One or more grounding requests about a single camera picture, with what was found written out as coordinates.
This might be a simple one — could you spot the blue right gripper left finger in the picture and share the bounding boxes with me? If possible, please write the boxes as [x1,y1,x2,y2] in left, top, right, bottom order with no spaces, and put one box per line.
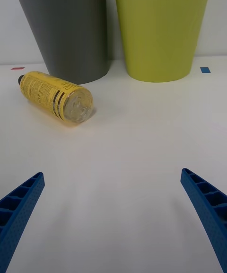
[0,172,45,273]

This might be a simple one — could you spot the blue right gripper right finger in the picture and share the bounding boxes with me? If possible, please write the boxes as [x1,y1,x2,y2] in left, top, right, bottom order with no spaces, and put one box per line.
[180,167,227,273]

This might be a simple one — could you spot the yellow label plastic bottle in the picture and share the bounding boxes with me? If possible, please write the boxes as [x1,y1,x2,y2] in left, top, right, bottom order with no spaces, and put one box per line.
[17,71,94,124]

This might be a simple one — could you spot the yellow-green plastic waste bin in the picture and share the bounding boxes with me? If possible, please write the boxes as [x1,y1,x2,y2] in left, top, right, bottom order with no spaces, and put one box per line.
[111,0,216,83]

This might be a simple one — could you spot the grey plastic waste bin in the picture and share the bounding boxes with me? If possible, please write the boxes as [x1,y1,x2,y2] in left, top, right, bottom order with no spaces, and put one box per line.
[7,0,112,85]

